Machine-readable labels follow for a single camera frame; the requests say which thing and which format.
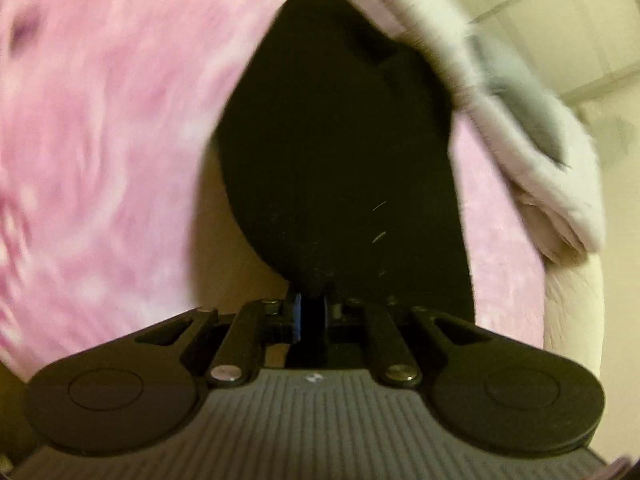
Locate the grey garment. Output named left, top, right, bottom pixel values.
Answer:
left=467, top=35, right=577, bottom=169

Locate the black cloth garment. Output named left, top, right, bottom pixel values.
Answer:
left=215, top=0, right=477, bottom=327

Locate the white ribbed quilt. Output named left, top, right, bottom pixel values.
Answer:
left=320, top=0, right=609, bottom=376

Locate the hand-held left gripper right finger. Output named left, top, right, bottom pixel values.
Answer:
left=324, top=294, right=494, bottom=389

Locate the cream wardrobe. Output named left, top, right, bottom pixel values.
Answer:
left=425, top=0, right=640, bottom=211

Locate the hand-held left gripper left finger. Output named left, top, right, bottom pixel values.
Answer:
left=135, top=294, right=304, bottom=388

